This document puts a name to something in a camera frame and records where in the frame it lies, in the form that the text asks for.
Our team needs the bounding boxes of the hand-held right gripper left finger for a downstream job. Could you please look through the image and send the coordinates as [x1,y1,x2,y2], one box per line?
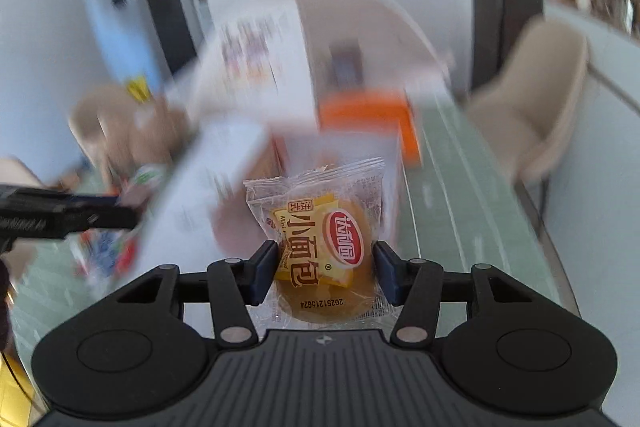
[117,239,279,348]

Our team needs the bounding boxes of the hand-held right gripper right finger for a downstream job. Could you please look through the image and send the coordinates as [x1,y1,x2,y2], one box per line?
[374,239,531,348]

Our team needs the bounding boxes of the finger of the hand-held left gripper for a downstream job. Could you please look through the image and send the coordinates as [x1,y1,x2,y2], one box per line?
[65,194,140,236]

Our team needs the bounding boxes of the blue seaweed snack packet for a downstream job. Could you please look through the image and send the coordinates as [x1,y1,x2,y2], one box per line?
[75,231,141,283]

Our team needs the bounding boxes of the small bread packet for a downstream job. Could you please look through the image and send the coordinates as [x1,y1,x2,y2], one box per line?
[243,157,401,330]

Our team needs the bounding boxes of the pink cardboard box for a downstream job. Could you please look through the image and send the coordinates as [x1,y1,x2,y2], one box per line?
[150,117,423,268]

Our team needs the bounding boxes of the beige dining chair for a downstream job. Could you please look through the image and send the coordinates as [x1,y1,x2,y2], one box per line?
[467,18,592,208]
[0,157,46,188]

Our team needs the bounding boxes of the brown plush bunny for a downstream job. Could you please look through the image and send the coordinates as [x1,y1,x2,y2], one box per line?
[70,84,193,188]

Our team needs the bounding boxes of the orange pouch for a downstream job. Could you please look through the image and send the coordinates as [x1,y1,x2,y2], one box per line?
[319,89,423,170]

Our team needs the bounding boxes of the printed mesh food cover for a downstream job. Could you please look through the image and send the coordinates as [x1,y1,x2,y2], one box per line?
[197,0,453,128]

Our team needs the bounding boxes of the white sideboard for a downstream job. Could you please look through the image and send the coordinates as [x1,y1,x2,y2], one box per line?
[542,2,640,408]

